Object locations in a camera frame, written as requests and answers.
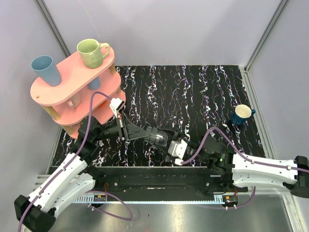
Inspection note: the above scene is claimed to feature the clear elbow pipe fitting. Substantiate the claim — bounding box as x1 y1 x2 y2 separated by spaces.
155 131 169 147

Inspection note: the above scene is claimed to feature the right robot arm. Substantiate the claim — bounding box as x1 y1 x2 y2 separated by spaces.
153 127 309 198

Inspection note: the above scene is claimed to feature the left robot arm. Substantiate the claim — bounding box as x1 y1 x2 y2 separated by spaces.
14 113 150 232

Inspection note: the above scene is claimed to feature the black marble pattern mat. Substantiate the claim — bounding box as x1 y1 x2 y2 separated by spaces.
54 65 269 168

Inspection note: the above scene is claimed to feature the small blue cup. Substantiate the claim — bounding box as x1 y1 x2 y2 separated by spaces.
87 77 100 90

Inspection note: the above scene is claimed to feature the pink three-tier wooden shelf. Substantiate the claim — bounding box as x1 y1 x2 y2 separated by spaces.
30 48 126 139

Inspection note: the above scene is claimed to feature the pale pink mug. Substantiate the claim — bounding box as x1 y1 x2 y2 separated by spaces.
68 93 82 108

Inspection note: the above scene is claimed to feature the dark blue mug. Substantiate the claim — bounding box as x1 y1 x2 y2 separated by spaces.
230 104 256 126

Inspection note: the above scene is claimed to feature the green ceramic mug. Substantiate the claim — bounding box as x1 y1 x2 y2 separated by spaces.
77 39 111 69

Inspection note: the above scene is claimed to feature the light blue plastic cup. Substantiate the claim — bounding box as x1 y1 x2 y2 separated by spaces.
31 55 62 87

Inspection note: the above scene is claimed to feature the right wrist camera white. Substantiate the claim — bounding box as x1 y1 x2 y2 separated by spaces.
168 138 187 166

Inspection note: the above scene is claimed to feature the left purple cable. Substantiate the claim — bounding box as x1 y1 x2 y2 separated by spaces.
17 92 134 232

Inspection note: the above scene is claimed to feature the white slotted cable duct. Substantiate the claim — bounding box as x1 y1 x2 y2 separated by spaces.
73 193 239 205

